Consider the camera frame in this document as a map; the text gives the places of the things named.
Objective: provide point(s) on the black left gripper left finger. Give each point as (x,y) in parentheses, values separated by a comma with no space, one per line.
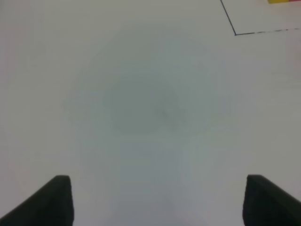
(51,205)

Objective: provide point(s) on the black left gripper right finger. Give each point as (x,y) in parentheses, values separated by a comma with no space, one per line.
(266,204)

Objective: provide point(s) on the yellow template cube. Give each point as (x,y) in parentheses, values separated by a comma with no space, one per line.
(277,1)

